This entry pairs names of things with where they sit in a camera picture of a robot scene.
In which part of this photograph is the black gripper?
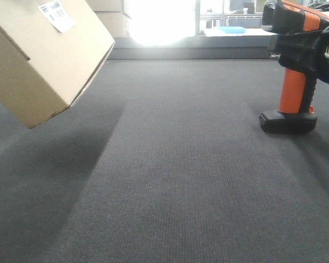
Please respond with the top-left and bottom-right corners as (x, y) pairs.
(268, 24), (329, 84)

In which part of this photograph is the orange black barcode scanner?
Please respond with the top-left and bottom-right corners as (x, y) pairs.
(259, 1), (329, 134)

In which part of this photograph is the brown cardboard box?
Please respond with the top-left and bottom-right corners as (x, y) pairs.
(0, 1), (115, 128)

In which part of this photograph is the upper stacked cardboard box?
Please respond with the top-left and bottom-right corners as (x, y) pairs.
(86, 0), (123, 12)

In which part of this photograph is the blue flat tray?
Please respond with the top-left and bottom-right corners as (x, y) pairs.
(217, 26), (246, 34)

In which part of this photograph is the white barcode label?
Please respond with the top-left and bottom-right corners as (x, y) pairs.
(38, 1), (76, 33)

